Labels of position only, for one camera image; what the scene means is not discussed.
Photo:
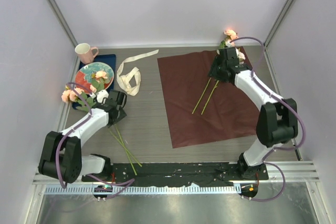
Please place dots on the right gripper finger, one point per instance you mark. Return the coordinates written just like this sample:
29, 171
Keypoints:
222, 75
213, 72

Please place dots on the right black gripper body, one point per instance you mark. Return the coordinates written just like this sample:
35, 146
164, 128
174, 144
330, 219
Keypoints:
222, 66

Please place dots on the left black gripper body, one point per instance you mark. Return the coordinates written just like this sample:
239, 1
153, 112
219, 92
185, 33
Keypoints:
121, 114

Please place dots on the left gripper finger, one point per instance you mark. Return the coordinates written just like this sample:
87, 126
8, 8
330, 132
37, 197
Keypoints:
118, 114
111, 120

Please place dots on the single pink fake flower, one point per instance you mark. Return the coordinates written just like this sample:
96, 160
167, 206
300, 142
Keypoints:
242, 59

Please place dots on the pink fake flower bouquet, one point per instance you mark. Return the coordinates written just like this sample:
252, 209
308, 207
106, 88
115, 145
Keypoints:
74, 92

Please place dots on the red wrapping paper sheet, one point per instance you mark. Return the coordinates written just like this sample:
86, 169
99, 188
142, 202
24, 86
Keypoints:
229, 114

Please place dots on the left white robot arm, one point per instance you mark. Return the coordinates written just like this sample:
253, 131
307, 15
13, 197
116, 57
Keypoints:
62, 157

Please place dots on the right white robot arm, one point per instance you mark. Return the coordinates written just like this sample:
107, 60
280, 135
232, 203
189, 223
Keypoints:
277, 121

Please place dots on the cream ribbon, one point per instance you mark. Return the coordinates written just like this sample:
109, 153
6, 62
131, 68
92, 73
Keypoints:
130, 82

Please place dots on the red and teal plate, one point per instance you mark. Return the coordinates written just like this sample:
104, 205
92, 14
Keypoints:
94, 77

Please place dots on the blue tray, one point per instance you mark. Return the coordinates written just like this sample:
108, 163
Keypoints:
107, 60

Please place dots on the pink ceramic mug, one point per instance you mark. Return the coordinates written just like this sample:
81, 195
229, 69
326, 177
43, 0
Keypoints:
86, 53

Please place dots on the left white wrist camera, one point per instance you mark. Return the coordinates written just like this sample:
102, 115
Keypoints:
101, 95

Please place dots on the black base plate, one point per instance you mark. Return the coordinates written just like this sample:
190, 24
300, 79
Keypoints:
207, 174

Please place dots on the perforated metal rail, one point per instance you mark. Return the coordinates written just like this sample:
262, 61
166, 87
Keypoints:
100, 189

